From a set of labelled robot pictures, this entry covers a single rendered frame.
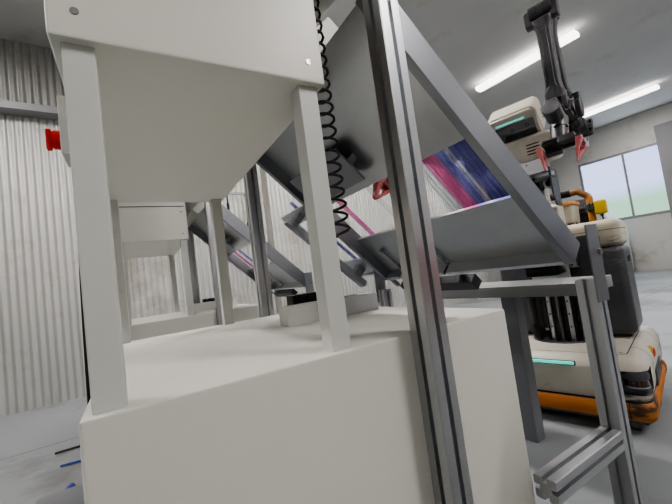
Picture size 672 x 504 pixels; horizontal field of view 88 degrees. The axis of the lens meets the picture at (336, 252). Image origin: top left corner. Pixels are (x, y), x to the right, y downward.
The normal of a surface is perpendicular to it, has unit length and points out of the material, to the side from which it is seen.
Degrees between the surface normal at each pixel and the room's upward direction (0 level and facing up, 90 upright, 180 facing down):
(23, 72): 90
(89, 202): 90
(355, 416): 90
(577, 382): 90
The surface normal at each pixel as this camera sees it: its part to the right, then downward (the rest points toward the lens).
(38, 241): 0.55, -0.13
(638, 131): -0.82, 0.07
